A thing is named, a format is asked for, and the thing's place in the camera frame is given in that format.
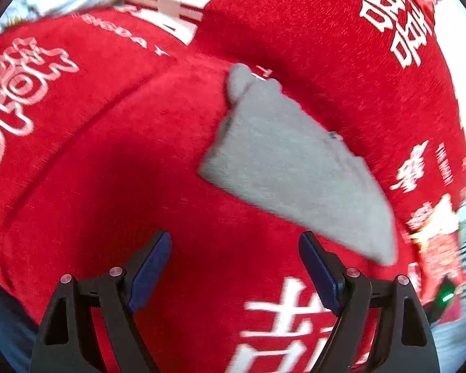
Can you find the red gold patterned cloth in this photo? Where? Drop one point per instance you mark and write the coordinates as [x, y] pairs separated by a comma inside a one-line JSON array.
[[435, 233]]

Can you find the red printed blanket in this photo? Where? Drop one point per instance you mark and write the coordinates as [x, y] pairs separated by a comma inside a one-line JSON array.
[[112, 171]]

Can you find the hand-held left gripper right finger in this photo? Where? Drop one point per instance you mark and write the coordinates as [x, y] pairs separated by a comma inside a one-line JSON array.
[[320, 270]]

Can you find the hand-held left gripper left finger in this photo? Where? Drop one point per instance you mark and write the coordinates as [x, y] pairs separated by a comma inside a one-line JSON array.
[[151, 268]]

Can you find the grey knit sweater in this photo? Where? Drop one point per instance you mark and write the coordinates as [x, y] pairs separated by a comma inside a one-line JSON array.
[[291, 163]]

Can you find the dark cloth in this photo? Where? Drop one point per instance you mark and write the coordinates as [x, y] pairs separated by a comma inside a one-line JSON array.
[[6, 326]]

